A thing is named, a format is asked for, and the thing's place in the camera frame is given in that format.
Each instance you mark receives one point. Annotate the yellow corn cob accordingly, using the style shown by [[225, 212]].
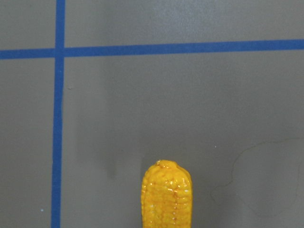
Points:
[[166, 196]]

